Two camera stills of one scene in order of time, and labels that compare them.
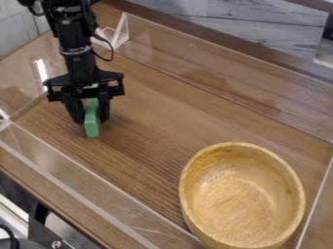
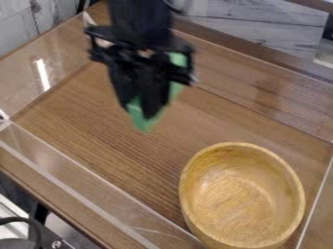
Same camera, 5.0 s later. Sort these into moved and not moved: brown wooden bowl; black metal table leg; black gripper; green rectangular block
Moved: black gripper; green rectangular block
Not moved: black metal table leg; brown wooden bowl
